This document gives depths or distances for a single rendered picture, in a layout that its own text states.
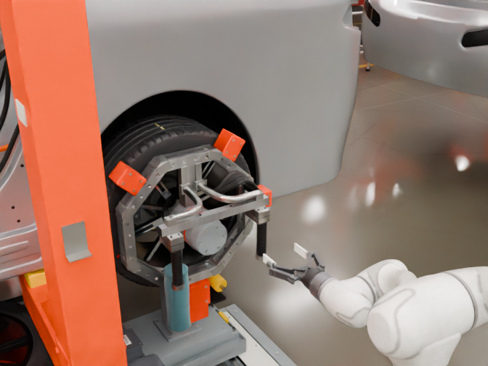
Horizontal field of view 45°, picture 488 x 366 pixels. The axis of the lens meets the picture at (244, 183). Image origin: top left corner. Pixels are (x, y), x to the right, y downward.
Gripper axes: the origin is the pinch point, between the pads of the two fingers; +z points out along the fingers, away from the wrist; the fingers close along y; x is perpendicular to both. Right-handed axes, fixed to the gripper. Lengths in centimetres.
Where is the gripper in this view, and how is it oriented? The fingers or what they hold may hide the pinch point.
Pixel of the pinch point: (281, 253)
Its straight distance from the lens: 202.9
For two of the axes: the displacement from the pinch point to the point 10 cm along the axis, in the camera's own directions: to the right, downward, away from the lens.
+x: 0.0, -9.0, -4.3
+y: 8.4, -2.3, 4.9
